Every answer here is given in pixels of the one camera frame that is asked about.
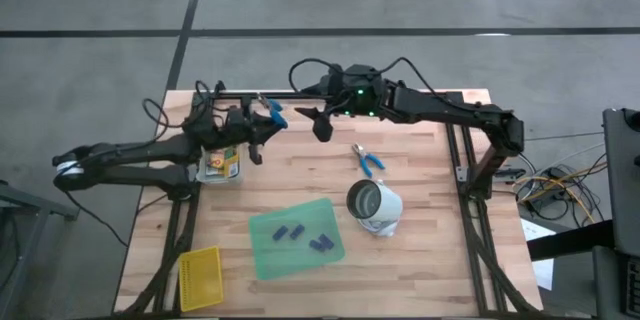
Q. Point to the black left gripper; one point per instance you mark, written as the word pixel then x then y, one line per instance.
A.
pixel 242 132

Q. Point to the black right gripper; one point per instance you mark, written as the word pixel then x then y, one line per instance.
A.
pixel 362 95

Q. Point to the blue eraser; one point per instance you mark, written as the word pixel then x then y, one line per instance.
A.
pixel 316 245
pixel 326 241
pixel 296 232
pixel 280 233

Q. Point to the yellow perforated plastic basket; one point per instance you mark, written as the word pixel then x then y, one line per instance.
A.
pixel 200 280

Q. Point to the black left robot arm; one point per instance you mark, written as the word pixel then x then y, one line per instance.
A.
pixel 130 152

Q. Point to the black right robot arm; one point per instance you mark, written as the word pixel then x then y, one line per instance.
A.
pixel 450 110

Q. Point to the black table clamp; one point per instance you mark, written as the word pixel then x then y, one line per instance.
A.
pixel 511 174
pixel 219 86

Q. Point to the white plastic bin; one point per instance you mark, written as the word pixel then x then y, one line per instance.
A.
pixel 222 180

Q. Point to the white metal mug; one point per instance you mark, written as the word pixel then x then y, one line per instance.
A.
pixel 382 205

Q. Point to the green translucent plastic tray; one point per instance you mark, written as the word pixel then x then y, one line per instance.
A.
pixel 295 260

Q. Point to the grey metal cart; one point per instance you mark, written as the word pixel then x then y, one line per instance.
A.
pixel 40 205

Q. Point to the white paper sheet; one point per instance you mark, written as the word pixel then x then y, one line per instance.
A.
pixel 537 230

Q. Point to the black desk beam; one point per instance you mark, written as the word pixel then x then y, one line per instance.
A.
pixel 570 240

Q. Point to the black side desk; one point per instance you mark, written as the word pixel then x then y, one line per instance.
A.
pixel 622 185

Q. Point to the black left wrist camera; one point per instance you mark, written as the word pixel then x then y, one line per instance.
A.
pixel 235 117

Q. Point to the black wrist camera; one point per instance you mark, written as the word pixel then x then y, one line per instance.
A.
pixel 235 117
pixel 331 81

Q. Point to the black aluminium rig frame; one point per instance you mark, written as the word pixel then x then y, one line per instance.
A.
pixel 290 95

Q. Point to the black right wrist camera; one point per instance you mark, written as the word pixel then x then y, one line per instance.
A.
pixel 331 81

